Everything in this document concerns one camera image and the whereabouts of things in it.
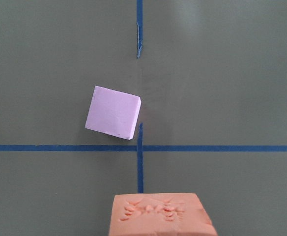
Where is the orange foam block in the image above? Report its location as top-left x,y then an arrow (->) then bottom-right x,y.
109,193 -> 217,236

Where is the pink foam block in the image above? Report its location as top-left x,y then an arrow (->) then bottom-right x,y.
85,86 -> 142,140

